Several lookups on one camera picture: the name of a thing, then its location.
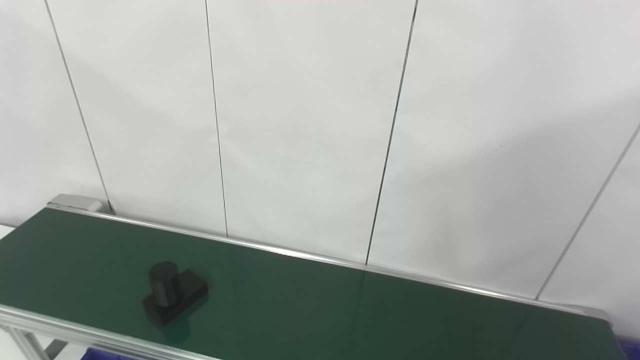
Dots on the black cylinder-on-base part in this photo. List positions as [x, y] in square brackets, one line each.
[165, 290]

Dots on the grey conveyor end housing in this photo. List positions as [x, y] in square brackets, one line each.
[75, 202]

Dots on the blue plastic bin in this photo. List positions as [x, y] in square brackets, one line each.
[107, 356]
[631, 350]

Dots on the aluminium conveyor support leg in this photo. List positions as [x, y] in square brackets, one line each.
[25, 342]

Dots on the green conveyor belt aluminium frame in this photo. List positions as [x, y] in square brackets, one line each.
[300, 300]

